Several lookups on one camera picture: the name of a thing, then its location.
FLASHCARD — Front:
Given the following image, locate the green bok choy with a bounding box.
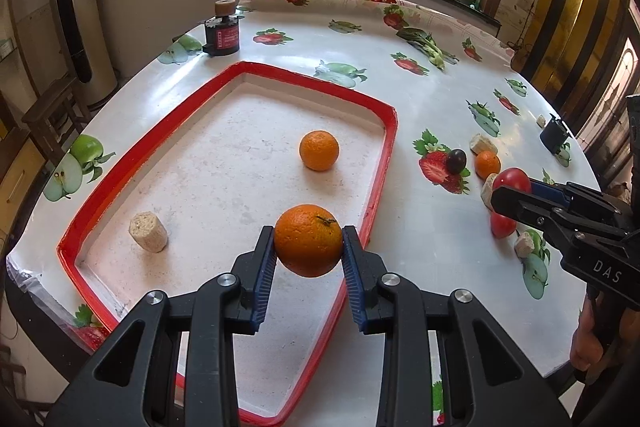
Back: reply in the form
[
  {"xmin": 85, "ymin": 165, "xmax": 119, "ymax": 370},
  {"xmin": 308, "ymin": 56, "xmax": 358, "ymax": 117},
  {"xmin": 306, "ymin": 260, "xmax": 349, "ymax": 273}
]
[{"xmin": 396, "ymin": 27, "xmax": 447, "ymax": 70}]

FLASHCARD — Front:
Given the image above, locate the dark purple grape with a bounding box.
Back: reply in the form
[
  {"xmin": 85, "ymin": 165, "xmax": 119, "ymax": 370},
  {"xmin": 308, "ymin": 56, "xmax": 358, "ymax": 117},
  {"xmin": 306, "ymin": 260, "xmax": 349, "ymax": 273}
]
[{"xmin": 446, "ymin": 148, "xmax": 468, "ymax": 173}]

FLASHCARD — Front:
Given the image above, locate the white standing air conditioner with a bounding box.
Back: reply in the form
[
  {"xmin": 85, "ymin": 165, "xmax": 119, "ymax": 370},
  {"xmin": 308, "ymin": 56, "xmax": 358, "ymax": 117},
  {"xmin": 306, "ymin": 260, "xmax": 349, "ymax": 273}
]
[{"xmin": 45, "ymin": 0, "xmax": 118, "ymax": 108}]

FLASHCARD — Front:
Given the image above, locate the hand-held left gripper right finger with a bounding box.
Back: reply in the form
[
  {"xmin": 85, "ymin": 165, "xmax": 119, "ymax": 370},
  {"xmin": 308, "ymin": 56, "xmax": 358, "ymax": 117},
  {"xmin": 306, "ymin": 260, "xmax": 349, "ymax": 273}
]
[{"xmin": 341, "ymin": 225, "xmax": 573, "ymax": 427}]

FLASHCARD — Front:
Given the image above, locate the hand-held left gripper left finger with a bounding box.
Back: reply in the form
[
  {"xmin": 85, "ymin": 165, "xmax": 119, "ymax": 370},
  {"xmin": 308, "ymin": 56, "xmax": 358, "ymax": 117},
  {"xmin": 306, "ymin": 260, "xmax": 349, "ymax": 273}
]
[{"xmin": 44, "ymin": 226, "xmax": 277, "ymax": 427}]

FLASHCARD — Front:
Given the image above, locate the large beige food chunk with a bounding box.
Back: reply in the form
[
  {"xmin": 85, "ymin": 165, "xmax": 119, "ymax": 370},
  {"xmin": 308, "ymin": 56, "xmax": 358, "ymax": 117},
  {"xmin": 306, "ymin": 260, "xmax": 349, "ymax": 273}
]
[{"xmin": 480, "ymin": 174, "xmax": 501, "ymax": 211}]

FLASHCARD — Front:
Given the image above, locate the wooden door with glass panels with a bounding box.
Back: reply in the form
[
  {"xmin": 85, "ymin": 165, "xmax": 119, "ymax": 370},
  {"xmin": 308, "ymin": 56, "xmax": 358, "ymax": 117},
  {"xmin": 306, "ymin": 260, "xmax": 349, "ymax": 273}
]
[{"xmin": 510, "ymin": 0, "xmax": 640, "ymax": 188}]

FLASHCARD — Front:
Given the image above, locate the small black device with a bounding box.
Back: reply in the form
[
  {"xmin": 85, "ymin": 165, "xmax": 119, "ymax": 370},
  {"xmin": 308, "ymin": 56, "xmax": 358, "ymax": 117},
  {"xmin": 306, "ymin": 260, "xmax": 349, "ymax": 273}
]
[{"xmin": 539, "ymin": 114, "xmax": 571, "ymax": 155}]

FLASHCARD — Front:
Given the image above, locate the yellow wooden cabinet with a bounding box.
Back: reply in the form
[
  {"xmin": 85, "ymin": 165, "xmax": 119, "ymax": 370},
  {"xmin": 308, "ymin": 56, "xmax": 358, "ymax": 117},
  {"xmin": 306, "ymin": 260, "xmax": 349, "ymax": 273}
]
[{"xmin": 0, "ymin": 107, "xmax": 48, "ymax": 228}]

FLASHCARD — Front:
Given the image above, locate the person's right hand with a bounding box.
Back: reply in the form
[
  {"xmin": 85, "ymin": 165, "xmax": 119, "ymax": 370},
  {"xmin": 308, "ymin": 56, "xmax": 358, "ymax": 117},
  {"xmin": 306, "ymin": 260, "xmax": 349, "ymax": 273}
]
[{"xmin": 569, "ymin": 293, "xmax": 640, "ymax": 374}]

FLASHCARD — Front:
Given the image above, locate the black motor with cork spool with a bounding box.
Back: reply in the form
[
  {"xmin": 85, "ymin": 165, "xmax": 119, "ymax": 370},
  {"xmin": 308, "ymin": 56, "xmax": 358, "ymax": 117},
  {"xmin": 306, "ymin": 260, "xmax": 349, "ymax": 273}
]
[{"xmin": 202, "ymin": 0, "xmax": 242, "ymax": 56}]

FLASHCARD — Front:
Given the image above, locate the small orange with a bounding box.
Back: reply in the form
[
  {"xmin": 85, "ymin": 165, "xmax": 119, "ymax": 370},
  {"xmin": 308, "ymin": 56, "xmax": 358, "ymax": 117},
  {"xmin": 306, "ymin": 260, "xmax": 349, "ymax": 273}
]
[{"xmin": 474, "ymin": 151, "xmax": 502, "ymax": 180}]

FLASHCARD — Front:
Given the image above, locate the beige cylindrical food chunk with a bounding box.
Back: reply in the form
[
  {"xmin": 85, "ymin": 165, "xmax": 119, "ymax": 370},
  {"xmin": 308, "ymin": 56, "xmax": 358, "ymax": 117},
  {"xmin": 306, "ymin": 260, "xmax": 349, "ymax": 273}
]
[{"xmin": 128, "ymin": 211, "xmax": 169, "ymax": 254}]

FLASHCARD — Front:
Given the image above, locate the red tomato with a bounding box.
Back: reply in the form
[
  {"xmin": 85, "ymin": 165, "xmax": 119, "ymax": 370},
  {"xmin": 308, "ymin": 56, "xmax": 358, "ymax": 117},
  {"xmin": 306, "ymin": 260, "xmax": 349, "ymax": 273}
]
[
  {"xmin": 492, "ymin": 167, "xmax": 533, "ymax": 196},
  {"xmin": 490, "ymin": 211, "xmax": 518, "ymax": 239}
]

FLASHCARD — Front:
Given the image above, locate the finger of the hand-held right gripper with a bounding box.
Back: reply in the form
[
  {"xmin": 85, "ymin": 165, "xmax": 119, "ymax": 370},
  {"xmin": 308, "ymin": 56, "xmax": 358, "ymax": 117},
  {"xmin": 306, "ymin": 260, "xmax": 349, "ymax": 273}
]
[
  {"xmin": 530, "ymin": 179, "xmax": 632, "ymax": 234},
  {"xmin": 490, "ymin": 184, "xmax": 627, "ymax": 254}
]

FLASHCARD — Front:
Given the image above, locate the brown patterned cloth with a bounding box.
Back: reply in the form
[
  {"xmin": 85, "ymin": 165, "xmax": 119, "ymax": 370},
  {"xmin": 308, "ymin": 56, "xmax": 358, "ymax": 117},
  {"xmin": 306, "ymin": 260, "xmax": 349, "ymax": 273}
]
[{"xmin": 605, "ymin": 182, "xmax": 632, "ymax": 205}]

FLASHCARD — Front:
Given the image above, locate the wooden chair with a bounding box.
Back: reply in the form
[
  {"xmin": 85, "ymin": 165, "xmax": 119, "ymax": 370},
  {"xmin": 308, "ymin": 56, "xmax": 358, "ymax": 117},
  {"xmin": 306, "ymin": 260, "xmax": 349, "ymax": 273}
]
[{"xmin": 21, "ymin": 77, "xmax": 93, "ymax": 158}]

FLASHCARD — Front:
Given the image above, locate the red rimmed white tray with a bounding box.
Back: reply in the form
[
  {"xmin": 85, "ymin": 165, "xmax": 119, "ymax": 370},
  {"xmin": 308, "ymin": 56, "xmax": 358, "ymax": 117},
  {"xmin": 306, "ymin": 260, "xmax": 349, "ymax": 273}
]
[{"xmin": 56, "ymin": 61, "xmax": 399, "ymax": 425}]

